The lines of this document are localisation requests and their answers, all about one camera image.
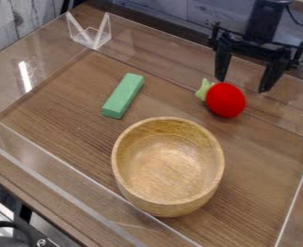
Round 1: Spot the black table clamp base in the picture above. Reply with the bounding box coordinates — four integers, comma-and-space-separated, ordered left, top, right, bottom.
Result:
0, 211, 60, 247

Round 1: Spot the clear acrylic corner bracket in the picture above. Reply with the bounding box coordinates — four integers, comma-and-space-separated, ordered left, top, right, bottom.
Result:
65, 13, 112, 50

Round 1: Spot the green rectangular block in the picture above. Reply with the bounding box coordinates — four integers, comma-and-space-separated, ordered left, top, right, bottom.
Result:
101, 73, 144, 119

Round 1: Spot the red strawberry toy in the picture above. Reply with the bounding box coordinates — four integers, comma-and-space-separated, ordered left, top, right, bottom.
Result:
196, 78, 245, 119

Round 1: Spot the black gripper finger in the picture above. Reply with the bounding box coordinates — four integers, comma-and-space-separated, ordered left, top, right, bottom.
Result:
258, 54, 289, 93
214, 35, 233, 82

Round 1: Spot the wooden bowl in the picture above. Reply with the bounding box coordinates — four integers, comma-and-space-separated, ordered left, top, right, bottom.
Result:
110, 117, 225, 217

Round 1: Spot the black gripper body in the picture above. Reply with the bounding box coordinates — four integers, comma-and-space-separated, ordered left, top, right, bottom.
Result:
209, 0, 303, 69

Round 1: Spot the clear acrylic tray wall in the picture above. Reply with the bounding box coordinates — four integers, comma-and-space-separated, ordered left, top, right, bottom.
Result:
0, 109, 202, 247

